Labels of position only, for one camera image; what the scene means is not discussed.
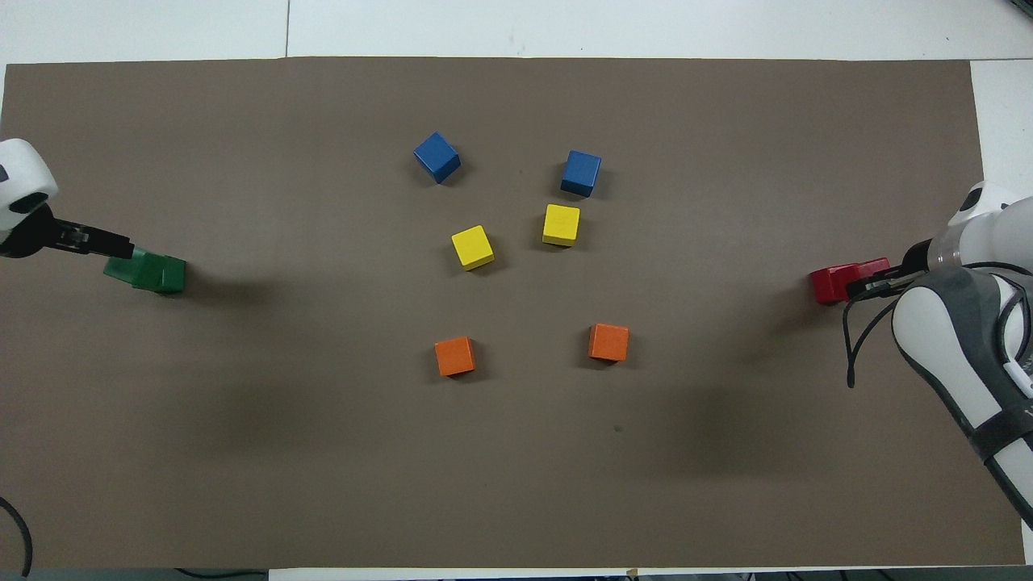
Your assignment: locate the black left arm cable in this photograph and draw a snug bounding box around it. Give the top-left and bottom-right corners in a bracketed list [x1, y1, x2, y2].
[0, 495, 34, 579]

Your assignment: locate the brown table mat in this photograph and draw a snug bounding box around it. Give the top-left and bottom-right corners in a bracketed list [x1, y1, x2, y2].
[0, 56, 1026, 571]

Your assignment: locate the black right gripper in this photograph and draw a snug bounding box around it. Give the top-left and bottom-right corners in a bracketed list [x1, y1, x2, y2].
[844, 240, 937, 303]

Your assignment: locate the green wooden cube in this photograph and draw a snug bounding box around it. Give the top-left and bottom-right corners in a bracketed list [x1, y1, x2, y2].
[133, 253, 187, 296]
[102, 245, 154, 289]

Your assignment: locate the red wooden cube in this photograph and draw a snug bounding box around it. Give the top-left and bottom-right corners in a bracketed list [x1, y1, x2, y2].
[843, 257, 891, 285]
[810, 266, 858, 307]

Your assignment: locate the blue wooden cube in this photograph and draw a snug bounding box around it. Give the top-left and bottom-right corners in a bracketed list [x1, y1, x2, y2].
[413, 132, 462, 185]
[560, 149, 602, 199]

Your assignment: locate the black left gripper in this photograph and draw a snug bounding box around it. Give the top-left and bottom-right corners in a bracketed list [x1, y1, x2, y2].
[0, 202, 135, 260]

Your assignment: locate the orange wooden cube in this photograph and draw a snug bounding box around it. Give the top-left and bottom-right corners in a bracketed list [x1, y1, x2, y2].
[588, 323, 630, 363]
[434, 336, 477, 378]

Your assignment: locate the yellow wooden cube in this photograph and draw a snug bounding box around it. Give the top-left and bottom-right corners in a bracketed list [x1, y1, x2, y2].
[542, 203, 581, 248]
[450, 224, 496, 271]

